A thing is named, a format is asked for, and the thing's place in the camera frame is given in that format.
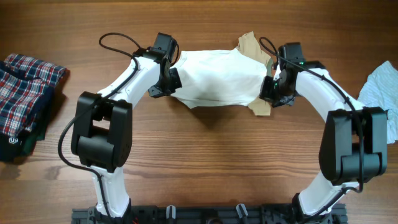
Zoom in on plaid folded shorts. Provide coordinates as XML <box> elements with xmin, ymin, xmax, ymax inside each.
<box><xmin>1</xmin><ymin>53</ymin><xmax>68</xmax><ymax>162</ymax></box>

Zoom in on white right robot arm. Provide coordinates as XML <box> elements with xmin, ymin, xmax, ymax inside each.
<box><xmin>259</xmin><ymin>42</ymin><xmax>387</xmax><ymax>218</ymax></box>

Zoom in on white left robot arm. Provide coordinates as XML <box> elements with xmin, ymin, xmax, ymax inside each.
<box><xmin>68</xmin><ymin>33</ymin><xmax>182</xmax><ymax>223</ymax></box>

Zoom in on light blue striped garment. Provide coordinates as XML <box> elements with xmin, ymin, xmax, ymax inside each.
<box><xmin>358</xmin><ymin>61</ymin><xmax>397</xmax><ymax>144</ymax></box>

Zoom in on dark green folded garment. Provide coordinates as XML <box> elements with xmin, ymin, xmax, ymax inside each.
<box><xmin>20</xmin><ymin>103</ymin><xmax>52</xmax><ymax>156</ymax></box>

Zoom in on white camouflage baby garment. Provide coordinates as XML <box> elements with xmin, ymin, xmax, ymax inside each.
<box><xmin>172</xmin><ymin>32</ymin><xmax>273</xmax><ymax>116</ymax></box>

